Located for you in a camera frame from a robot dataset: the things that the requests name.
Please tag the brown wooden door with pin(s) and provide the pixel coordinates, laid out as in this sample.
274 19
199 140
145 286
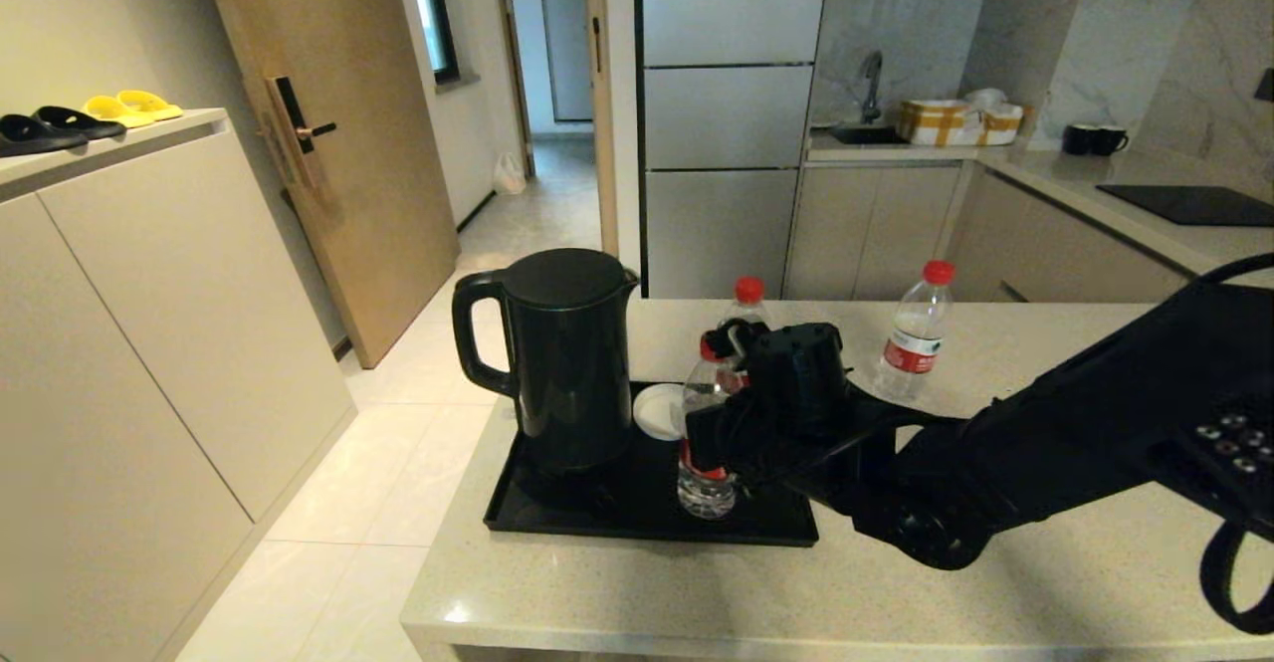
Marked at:
368 194

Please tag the dark framed window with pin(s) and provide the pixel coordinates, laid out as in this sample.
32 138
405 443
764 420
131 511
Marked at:
438 15

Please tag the yellow slipper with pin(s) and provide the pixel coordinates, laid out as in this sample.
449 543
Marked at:
149 104
114 110

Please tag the beige shoe cabinet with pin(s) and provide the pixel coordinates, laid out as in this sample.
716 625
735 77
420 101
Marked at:
149 343

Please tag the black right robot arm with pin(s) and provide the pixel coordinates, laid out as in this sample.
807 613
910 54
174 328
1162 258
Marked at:
1095 413

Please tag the dark kitchen sink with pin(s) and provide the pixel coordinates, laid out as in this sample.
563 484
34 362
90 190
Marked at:
866 133

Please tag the metal kitchen faucet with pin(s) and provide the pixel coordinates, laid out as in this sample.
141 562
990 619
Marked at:
872 85

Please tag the beige kitchen cabinet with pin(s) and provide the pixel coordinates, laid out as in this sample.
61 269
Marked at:
896 224

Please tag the clear water bottle red cap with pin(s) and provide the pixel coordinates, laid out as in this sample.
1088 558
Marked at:
911 353
707 495
748 291

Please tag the white plastic bag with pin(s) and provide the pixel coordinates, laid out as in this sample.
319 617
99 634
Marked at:
509 174

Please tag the black rectangular tray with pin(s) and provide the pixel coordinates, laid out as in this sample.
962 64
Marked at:
597 518

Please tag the black electric kettle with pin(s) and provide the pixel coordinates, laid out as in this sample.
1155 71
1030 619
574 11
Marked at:
567 373

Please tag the silver refrigerator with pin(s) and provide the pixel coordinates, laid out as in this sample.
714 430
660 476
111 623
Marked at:
727 114

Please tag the black slipper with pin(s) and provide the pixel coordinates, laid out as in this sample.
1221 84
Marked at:
30 134
80 122

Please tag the white cloth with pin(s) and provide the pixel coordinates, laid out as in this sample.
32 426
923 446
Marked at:
985 100

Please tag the black induction cooktop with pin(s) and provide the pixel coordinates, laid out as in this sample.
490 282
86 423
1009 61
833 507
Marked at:
1194 204

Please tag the black mug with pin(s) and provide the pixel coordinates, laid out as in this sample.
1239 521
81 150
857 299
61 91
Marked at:
1075 139
1107 140

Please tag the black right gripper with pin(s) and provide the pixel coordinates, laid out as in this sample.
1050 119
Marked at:
796 393

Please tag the grey hallway door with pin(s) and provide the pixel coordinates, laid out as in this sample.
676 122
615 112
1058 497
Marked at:
567 35

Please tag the yellow white checked basket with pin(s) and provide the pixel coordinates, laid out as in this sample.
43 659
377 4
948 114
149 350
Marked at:
936 122

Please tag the small white saucer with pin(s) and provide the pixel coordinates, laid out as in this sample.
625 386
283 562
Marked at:
657 413

